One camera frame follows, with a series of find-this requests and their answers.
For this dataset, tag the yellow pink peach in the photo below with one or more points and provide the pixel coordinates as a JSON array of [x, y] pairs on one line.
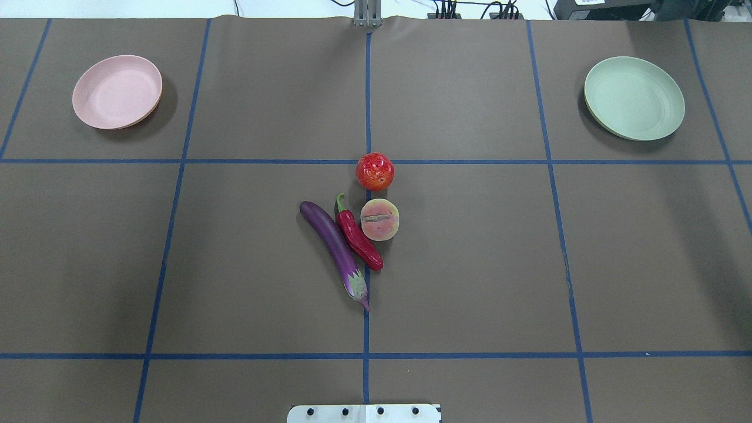
[[379, 219]]

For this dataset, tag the red chili pepper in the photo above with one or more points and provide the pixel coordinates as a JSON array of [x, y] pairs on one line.
[[358, 242]]

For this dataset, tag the purple eggplant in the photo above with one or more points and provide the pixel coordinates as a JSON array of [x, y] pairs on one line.
[[324, 225]]

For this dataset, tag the green plate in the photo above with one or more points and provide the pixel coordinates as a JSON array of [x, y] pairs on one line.
[[634, 99]]

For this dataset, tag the pink plate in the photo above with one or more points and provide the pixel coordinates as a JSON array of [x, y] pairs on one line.
[[117, 92]]

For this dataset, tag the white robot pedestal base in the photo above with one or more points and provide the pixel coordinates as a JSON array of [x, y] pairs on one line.
[[365, 413]]

